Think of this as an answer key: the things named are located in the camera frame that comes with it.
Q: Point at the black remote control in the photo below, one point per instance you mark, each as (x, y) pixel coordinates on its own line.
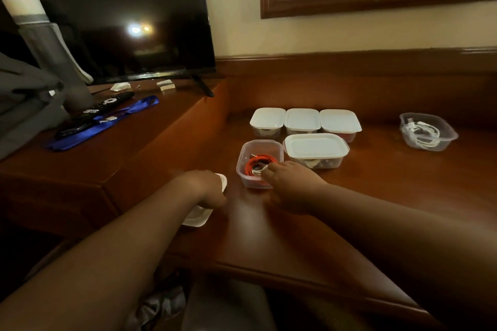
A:
(105, 105)

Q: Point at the person's right forearm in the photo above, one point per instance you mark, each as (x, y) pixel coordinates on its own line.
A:
(407, 241)

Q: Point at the small white packet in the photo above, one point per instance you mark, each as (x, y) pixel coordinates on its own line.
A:
(166, 85)

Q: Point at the black flat screen television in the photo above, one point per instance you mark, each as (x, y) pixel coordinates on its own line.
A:
(116, 5)

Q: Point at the person's right hand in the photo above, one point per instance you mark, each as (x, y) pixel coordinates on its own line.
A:
(295, 187)

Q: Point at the person's left fingers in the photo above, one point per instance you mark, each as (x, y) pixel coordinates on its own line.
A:
(219, 199)

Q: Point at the open clear plastic container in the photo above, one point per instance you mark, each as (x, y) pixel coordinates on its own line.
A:
(248, 150)

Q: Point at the grey patterned cloth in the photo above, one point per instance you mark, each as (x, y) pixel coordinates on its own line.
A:
(163, 307)

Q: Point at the person's right fingers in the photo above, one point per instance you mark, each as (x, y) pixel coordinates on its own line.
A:
(276, 171)

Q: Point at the grey bag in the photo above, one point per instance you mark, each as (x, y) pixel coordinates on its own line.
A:
(27, 102)

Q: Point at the person's left hand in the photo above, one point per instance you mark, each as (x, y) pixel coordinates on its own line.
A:
(205, 187)

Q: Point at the large lidded plastic container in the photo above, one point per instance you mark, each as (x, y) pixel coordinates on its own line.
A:
(315, 146)

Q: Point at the white plastic container lid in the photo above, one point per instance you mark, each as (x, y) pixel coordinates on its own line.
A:
(198, 217)

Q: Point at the white crumpled tissue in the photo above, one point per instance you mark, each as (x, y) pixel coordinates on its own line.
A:
(120, 86)

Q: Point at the lidless clear plastic container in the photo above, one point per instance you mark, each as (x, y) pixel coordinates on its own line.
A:
(446, 135)

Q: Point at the wooden television cabinet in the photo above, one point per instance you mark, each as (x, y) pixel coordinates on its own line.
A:
(147, 140)

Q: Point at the small lidded plastic container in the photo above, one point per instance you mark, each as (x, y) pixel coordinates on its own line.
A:
(339, 121)
(302, 120)
(268, 118)

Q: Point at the person's left forearm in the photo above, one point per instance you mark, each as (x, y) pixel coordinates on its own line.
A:
(116, 257)

